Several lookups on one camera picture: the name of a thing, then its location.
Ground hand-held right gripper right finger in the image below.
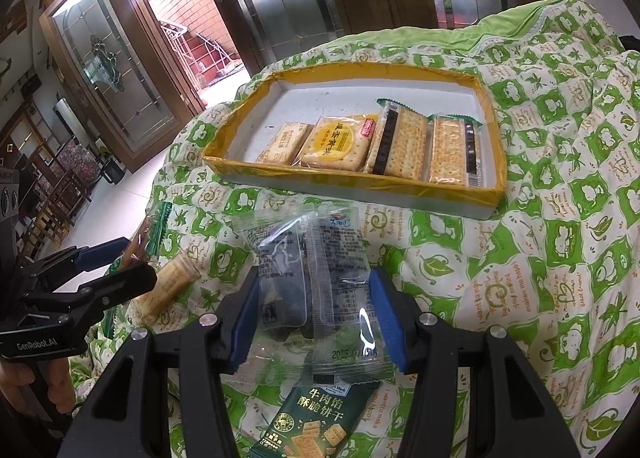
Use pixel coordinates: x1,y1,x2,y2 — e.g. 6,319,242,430
367,265,583,458

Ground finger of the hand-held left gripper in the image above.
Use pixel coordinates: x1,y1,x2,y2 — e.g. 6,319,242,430
35,263,159,325
25,237,132,290

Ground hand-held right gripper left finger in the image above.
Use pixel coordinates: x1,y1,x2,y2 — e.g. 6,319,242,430
57,265,263,458

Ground clear soda cracker packet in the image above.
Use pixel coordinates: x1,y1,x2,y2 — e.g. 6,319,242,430
364,98,433,177
107,202,202,329
425,112,487,189

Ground clear packet dark snack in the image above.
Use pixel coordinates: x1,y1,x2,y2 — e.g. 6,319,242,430
232,205,396,386

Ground white green label biscuit packet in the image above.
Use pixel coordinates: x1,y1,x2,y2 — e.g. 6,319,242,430
255,121,315,166

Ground yellow label biscuit packet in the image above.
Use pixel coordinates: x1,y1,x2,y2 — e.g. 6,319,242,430
298,112,381,173

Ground white foam tray yellow tape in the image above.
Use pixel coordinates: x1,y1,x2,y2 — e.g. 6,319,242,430
201,62,508,223

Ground person's left hand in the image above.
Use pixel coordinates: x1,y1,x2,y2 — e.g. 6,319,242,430
0,358,77,421

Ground wooden chair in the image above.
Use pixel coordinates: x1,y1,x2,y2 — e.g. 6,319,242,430
20,138,95,259

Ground black bin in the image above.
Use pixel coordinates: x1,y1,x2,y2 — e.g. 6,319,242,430
100,158,126,185

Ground dark green biscuit packet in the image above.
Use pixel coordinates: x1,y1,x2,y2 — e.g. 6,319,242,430
247,380,381,458

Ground green printed blanket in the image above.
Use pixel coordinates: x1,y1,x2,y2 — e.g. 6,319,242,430
67,0,640,458

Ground open wooden glass door leaf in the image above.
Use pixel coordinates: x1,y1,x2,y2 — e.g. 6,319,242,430
39,0,208,173

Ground red outdoor staircase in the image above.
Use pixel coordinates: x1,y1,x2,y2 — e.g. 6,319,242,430
160,20,247,91

